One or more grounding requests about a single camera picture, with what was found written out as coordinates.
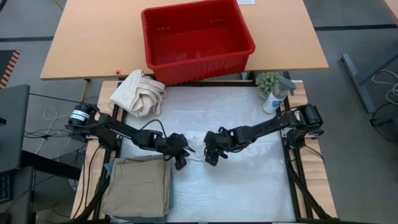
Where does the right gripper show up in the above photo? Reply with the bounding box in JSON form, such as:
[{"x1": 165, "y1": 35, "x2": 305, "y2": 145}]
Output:
[{"x1": 203, "y1": 126, "x2": 241, "y2": 167}]

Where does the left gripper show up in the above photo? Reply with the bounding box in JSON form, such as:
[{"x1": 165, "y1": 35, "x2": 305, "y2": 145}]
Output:
[{"x1": 160, "y1": 133, "x2": 197, "y2": 171}]

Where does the teal grey garment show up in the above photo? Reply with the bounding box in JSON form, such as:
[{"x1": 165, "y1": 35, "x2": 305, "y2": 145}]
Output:
[{"x1": 104, "y1": 160, "x2": 175, "y2": 223}]

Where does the khaki garment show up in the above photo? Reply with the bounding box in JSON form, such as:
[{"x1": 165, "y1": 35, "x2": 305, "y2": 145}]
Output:
[{"x1": 101, "y1": 154, "x2": 173, "y2": 218}]

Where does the red plastic laundry bin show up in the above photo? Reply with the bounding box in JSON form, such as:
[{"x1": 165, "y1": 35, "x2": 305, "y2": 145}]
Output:
[{"x1": 141, "y1": 0, "x2": 257, "y2": 86}]

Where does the beige folded cloth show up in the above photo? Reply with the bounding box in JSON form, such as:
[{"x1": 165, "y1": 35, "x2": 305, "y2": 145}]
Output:
[{"x1": 109, "y1": 69, "x2": 167, "y2": 119}]

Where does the clear spray bottle black trigger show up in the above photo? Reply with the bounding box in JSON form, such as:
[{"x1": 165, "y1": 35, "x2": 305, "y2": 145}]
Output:
[{"x1": 262, "y1": 78, "x2": 297, "y2": 114}]

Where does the green potted plant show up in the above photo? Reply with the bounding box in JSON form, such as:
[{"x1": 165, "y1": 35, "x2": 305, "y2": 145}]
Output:
[{"x1": 255, "y1": 72, "x2": 284, "y2": 100}]

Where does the black side desk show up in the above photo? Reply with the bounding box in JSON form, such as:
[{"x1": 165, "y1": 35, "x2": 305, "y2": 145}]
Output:
[{"x1": 18, "y1": 149, "x2": 82, "y2": 182}]

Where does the tan wooden desk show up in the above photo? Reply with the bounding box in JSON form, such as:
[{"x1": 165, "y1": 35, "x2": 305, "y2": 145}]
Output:
[{"x1": 39, "y1": 0, "x2": 330, "y2": 80}]

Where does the grey metal table leg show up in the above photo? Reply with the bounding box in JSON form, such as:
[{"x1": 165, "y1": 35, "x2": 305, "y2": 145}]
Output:
[{"x1": 341, "y1": 53, "x2": 398, "y2": 114}]

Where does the dark grey laptop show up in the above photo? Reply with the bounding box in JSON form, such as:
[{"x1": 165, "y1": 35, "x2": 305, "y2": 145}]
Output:
[{"x1": 0, "y1": 83, "x2": 31, "y2": 174}]

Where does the dark electronic device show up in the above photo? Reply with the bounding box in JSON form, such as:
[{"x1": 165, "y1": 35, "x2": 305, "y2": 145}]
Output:
[{"x1": 0, "y1": 172, "x2": 14, "y2": 205}]

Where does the orange black striped mat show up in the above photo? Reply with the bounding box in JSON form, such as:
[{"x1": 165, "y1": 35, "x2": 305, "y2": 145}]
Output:
[{"x1": 0, "y1": 49, "x2": 22, "y2": 90}]

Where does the black aluminium frame rail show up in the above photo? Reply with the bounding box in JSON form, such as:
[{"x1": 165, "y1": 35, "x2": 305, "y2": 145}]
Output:
[
  {"x1": 275, "y1": 96, "x2": 338, "y2": 222},
  {"x1": 70, "y1": 105, "x2": 129, "y2": 222},
  {"x1": 118, "y1": 80, "x2": 256, "y2": 88}
]

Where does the yellow floor cable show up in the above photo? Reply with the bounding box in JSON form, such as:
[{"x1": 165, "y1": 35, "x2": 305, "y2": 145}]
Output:
[{"x1": 80, "y1": 79, "x2": 90, "y2": 103}]

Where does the white floor cable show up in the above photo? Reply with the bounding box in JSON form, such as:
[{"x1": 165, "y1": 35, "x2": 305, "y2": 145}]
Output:
[
  {"x1": 35, "y1": 106, "x2": 85, "y2": 156},
  {"x1": 371, "y1": 68, "x2": 398, "y2": 98}
]

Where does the black floor cable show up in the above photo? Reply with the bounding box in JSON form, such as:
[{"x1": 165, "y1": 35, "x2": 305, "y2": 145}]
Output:
[{"x1": 368, "y1": 107, "x2": 398, "y2": 158}]

